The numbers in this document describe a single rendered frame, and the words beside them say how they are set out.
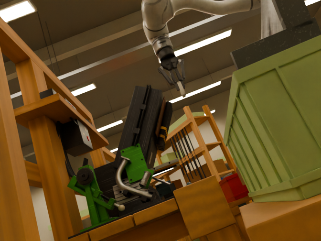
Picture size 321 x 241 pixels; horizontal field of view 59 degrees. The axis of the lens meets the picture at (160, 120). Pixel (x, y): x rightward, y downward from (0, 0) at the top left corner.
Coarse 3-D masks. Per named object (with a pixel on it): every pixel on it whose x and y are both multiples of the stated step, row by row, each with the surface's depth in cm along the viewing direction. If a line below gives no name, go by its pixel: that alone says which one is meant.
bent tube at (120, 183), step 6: (126, 162) 153; (120, 168) 151; (120, 174) 150; (120, 180) 147; (120, 186) 145; (126, 186) 145; (132, 192) 143; (138, 192) 142; (144, 192) 141; (150, 198) 139
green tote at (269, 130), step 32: (256, 64) 36; (288, 64) 36; (320, 64) 35; (256, 96) 35; (288, 96) 34; (320, 96) 34; (256, 128) 38; (288, 128) 33; (320, 128) 33; (256, 160) 45; (288, 160) 32; (320, 160) 32; (256, 192) 57; (288, 192) 35; (320, 192) 31
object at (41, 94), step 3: (45, 90) 145; (48, 90) 145; (51, 90) 144; (39, 93) 145; (42, 93) 144; (45, 93) 144; (48, 93) 144; (51, 93) 144; (54, 93) 146; (42, 96) 144; (45, 96) 144; (48, 96) 144
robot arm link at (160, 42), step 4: (164, 36) 130; (156, 40) 129; (160, 40) 129; (164, 40) 129; (168, 40) 130; (152, 44) 131; (156, 44) 129; (160, 44) 128; (164, 44) 128; (168, 44) 128; (156, 48) 129; (160, 48) 128; (164, 48) 129; (172, 48) 132; (156, 52) 130
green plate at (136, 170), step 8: (136, 144) 161; (128, 152) 159; (136, 152) 158; (136, 160) 155; (144, 160) 155; (128, 168) 154; (136, 168) 153; (144, 168) 152; (128, 176) 151; (136, 176) 150
